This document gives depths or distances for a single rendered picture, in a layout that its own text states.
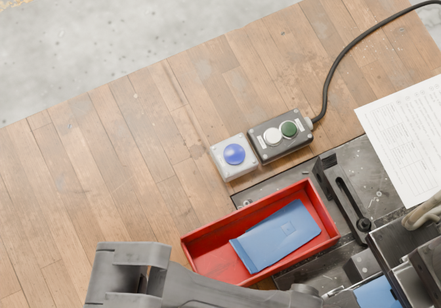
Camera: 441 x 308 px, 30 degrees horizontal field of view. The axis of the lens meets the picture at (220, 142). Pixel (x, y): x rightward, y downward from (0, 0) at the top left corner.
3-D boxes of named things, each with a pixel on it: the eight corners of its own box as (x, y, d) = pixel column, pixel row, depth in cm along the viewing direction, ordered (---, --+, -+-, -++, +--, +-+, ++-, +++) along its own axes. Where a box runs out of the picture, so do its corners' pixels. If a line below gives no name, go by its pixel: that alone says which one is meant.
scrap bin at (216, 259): (180, 244, 145) (179, 236, 140) (304, 186, 150) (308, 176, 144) (209, 306, 142) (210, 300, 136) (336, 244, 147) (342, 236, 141)
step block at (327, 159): (311, 171, 151) (318, 155, 143) (325, 164, 151) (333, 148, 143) (328, 201, 149) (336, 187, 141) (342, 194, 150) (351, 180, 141)
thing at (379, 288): (331, 301, 135) (334, 299, 132) (411, 261, 137) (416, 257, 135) (352, 341, 133) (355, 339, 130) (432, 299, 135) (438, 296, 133)
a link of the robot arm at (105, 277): (182, 301, 133) (136, 255, 103) (174, 343, 131) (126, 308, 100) (144, 296, 134) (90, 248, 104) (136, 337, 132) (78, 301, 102)
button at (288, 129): (277, 129, 152) (278, 125, 150) (291, 122, 152) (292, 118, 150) (284, 142, 151) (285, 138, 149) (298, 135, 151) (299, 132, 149)
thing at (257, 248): (228, 243, 145) (228, 240, 142) (298, 199, 149) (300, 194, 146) (249, 277, 143) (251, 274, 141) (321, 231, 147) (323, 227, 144)
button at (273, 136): (261, 135, 151) (262, 132, 149) (275, 129, 151) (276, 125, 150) (268, 149, 150) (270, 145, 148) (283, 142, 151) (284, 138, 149)
